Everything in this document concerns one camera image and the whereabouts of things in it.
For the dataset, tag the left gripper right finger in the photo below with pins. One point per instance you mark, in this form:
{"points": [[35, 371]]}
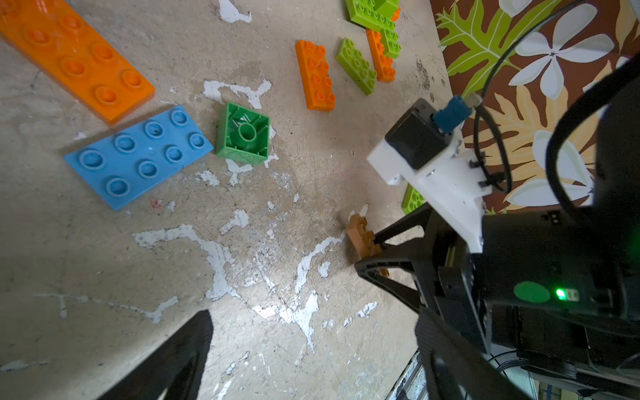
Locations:
{"points": [[451, 364]]}

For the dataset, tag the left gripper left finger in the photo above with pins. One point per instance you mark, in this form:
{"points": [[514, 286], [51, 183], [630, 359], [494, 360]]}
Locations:
{"points": [[175, 369]]}

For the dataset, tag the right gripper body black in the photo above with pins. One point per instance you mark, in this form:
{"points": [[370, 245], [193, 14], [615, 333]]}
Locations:
{"points": [[541, 263]]}

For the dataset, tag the tan lego brick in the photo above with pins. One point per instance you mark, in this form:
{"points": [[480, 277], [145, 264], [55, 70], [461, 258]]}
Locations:
{"points": [[363, 241]]}

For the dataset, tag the lime lego brick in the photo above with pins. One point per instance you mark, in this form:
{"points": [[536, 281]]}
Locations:
{"points": [[387, 8], [363, 14], [412, 200], [359, 69]]}

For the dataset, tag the orange lego brick long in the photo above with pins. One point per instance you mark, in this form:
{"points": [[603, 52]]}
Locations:
{"points": [[383, 65]]}

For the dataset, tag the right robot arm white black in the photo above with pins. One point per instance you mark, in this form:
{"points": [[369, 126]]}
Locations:
{"points": [[594, 174]]}

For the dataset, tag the blue flat lego plate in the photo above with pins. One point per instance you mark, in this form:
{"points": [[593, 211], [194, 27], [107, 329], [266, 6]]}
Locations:
{"points": [[126, 165]]}

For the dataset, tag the dark green square lego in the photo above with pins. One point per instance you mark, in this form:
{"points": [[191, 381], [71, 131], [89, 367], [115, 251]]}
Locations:
{"points": [[243, 135]]}

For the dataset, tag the orange flat lego plate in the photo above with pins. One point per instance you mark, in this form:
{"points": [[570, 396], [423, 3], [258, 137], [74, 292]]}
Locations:
{"points": [[73, 54]]}

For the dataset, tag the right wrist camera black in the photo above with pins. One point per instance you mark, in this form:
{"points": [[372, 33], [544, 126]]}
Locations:
{"points": [[425, 148]]}

